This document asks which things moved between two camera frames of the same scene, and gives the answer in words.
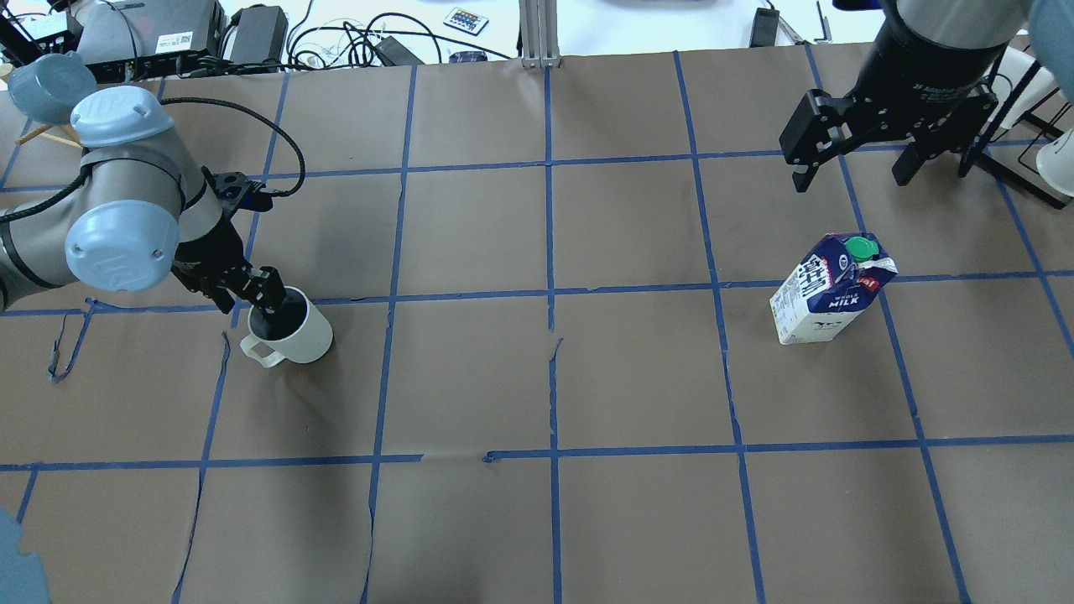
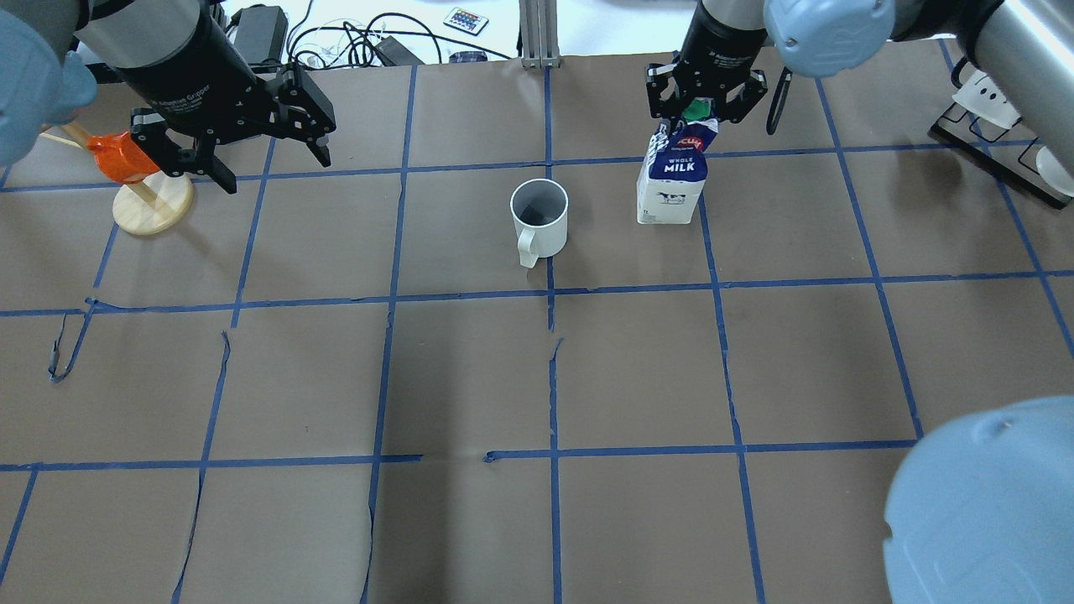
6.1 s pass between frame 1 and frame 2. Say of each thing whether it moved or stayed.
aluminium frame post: stayed
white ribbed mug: moved
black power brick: stayed
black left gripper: moved
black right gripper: moved
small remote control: stayed
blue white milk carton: moved
